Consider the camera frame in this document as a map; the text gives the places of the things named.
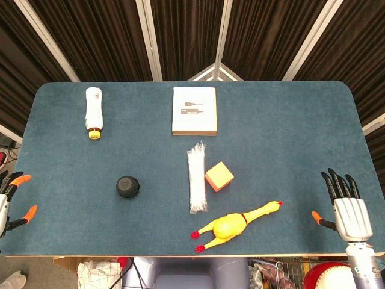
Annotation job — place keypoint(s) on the right robot hand orange thumb tip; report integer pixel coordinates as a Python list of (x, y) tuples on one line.
[(353, 216)]

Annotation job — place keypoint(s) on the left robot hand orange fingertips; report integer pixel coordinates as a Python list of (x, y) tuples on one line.
[(5, 204)]

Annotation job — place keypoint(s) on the black plastic bowl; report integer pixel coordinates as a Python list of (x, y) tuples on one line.
[(127, 187)]

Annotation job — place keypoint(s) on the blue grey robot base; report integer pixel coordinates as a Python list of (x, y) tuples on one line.
[(192, 271)]

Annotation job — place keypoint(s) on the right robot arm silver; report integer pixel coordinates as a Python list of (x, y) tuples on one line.
[(364, 265)]

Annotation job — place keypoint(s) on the red shoe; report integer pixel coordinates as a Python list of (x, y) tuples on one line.
[(2, 159)]

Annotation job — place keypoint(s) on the white shoe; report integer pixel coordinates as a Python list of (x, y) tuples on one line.
[(12, 280)]

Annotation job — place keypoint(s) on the blue felt table cloth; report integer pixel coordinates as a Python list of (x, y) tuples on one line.
[(270, 150)]

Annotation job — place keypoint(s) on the white checked plastic bag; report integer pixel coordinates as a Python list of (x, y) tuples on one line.
[(99, 275)]

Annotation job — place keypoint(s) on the yellow rubber chicken toy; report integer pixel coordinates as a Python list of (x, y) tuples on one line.
[(228, 227)]

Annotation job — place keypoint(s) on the white bottle yellow cap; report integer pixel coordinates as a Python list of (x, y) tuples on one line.
[(94, 111)]

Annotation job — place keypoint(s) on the orange foam cube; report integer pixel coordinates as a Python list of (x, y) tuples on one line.
[(219, 176)]

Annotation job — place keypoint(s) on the clear wrapped straw bundle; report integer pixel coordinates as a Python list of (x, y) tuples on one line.
[(197, 180)]

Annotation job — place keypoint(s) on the white flat cardboard box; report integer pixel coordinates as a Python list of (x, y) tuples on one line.
[(194, 120)]

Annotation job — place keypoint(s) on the dark brown curtain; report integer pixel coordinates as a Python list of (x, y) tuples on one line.
[(105, 36)]

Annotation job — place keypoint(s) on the white frame rail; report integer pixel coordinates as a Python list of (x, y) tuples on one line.
[(374, 125), (10, 134)]

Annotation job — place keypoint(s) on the white frame post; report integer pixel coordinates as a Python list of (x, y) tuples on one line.
[(149, 39), (312, 39), (45, 36), (222, 36)]

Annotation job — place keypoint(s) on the white triangular frame brace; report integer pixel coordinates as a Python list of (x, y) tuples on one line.
[(207, 73)]

